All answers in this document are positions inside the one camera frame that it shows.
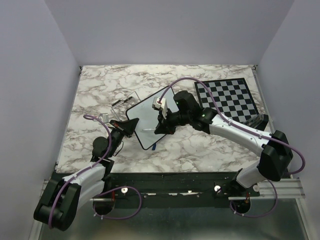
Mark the black grey chessboard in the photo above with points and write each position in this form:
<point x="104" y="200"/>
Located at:
<point x="232" y="97"/>

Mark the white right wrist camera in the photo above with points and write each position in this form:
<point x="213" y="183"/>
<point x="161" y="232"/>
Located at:
<point x="160" y="105"/>

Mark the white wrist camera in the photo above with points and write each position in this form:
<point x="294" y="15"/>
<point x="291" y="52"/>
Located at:
<point x="160" y="105"/>
<point x="104" y="117"/>

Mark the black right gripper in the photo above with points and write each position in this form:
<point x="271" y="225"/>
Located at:
<point x="163" y="126"/>

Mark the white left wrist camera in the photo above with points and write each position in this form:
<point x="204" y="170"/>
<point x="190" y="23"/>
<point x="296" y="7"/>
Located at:
<point x="104" y="117"/>

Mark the white whiteboard marker pen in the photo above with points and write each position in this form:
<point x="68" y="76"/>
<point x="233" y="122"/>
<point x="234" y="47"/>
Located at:
<point x="149" y="129"/>

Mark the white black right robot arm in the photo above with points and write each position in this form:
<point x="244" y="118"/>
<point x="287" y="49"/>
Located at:
<point x="271" y="148"/>

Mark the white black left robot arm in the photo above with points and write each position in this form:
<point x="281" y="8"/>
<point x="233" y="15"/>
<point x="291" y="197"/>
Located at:
<point x="64" y="196"/>

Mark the silver wire whiteboard stand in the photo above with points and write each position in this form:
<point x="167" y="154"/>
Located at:
<point x="118" y="108"/>

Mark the black framed whiteboard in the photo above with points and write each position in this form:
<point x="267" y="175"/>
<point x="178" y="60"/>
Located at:
<point x="148" y="119"/>

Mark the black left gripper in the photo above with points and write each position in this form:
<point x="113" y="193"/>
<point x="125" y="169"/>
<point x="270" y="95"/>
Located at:
<point x="126" y="127"/>

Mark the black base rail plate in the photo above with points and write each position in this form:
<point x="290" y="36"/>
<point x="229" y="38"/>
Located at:
<point x="171" y="190"/>

